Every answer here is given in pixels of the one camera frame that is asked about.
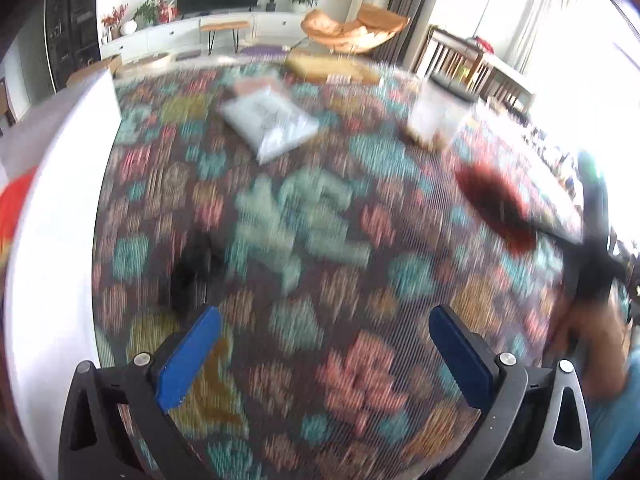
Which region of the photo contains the grey curtain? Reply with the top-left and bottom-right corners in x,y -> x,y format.
390,0 -> 441,68

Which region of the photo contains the tan flat box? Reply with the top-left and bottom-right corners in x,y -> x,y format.
285,52 -> 381,86

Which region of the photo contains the white storage box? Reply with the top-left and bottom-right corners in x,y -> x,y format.
0,67 -> 121,480

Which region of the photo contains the red fish plush toy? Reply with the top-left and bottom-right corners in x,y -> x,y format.
0,166 -> 38,256

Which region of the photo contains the black tall cabinet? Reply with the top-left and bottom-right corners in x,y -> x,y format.
45,0 -> 101,91

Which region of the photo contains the orange lounge chair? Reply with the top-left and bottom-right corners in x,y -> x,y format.
300,3 -> 411,56

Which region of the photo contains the person's right hand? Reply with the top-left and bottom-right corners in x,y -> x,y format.
550,300 -> 628,396

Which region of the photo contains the small black object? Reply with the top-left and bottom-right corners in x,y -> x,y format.
170,245 -> 221,316

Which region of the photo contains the red flower plant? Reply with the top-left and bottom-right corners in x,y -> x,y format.
102,5 -> 128,41

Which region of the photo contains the person's right forearm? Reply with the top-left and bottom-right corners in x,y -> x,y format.
585,355 -> 640,480

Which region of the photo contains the small wooden side table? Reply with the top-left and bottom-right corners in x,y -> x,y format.
200,20 -> 251,56

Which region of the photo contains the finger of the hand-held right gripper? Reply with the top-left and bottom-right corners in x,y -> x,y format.
500,200 -> 586,248

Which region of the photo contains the green plant with red ornaments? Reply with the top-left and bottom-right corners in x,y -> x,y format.
132,0 -> 178,26

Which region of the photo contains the wooden slatted chair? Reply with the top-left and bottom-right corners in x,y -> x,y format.
425,25 -> 533,106

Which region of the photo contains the dark red knitted cloth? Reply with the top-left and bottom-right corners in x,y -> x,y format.
455,164 -> 538,256

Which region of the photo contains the white television cabinet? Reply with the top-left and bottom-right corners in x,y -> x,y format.
100,10 -> 311,61

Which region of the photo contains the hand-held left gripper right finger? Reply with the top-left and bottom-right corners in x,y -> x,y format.
429,306 -> 593,480

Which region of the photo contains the colourful patterned woven blanket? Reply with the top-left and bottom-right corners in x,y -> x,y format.
92,55 -> 601,480

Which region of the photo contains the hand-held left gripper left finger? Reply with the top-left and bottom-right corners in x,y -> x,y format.
59,306 -> 223,480

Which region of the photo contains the clear plastic jar black lid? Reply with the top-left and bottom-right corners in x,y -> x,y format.
406,75 -> 481,151

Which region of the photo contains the clear plastic bag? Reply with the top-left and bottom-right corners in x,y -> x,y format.
218,87 -> 321,165

